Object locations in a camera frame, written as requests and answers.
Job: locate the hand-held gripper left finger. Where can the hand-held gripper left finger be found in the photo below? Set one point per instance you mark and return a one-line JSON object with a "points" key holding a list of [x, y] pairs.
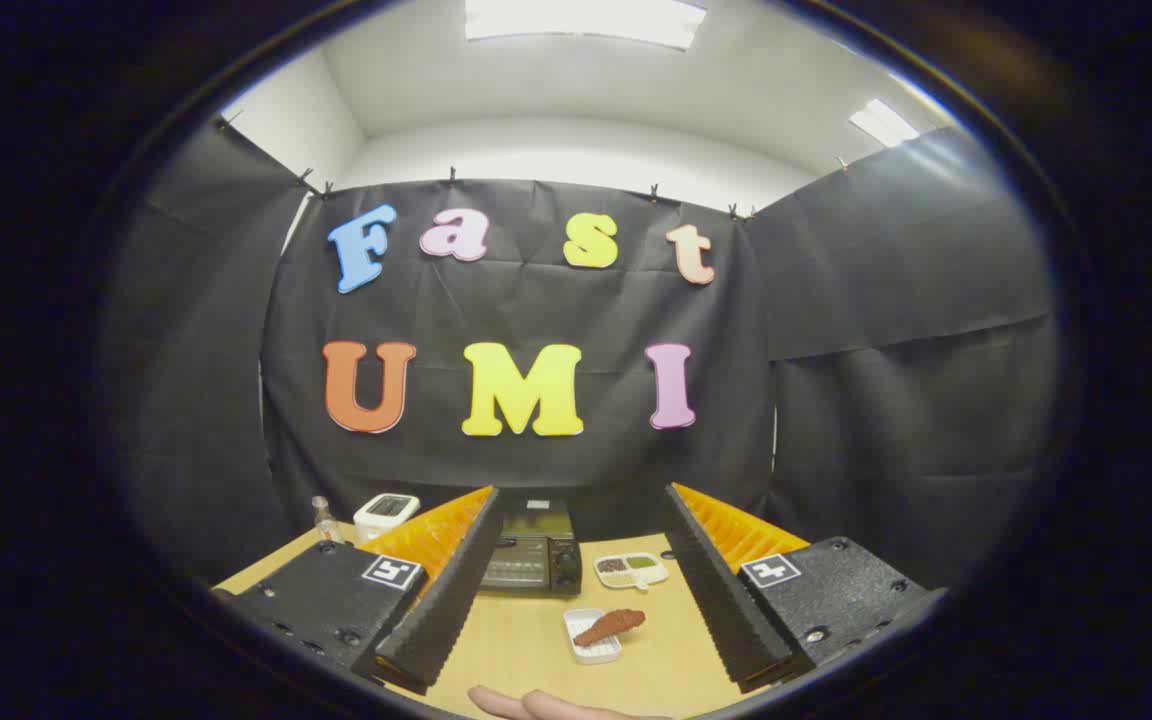
{"points": [[446, 600]]}

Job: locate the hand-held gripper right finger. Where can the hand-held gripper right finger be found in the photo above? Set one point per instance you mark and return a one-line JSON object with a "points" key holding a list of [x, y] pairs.
{"points": [[716, 600]]}

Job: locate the black toaster oven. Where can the black toaster oven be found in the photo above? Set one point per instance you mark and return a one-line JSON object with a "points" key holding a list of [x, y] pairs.
{"points": [[536, 570]]}

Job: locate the brown meat steak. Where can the brown meat steak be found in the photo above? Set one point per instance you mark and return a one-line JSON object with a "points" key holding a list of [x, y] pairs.
{"points": [[611, 626]]}

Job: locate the white bread toaster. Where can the white bread toaster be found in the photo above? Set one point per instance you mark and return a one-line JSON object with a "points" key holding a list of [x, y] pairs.
{"points": [[376, 525]]}

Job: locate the white divided dish with grains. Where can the white divided dish with grains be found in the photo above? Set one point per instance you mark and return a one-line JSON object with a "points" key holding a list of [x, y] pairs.
{"points": [[631, 573]]}

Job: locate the small white plastic tray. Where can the small white plastic tray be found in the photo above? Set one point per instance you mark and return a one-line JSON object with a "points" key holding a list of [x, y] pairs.
{"points": [[596, 653]]}

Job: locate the small clear glass bottle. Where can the small clear glass bottle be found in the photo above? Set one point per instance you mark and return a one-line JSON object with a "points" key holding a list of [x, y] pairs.
{"points": [[326, 525]]}

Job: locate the black backdrop cloth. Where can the black backdrop cloth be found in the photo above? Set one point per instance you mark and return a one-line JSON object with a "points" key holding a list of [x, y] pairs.
{"points": [[536, 300]]}

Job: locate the small ceiling light panel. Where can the small ceiling light panel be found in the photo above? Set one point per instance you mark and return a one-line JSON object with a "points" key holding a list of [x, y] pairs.
{"points": [[883, 122]]}

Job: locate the large ceiling light panel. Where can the large ceiling light panel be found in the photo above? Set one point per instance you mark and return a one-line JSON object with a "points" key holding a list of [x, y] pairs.
{"points": [[586, 20]]}

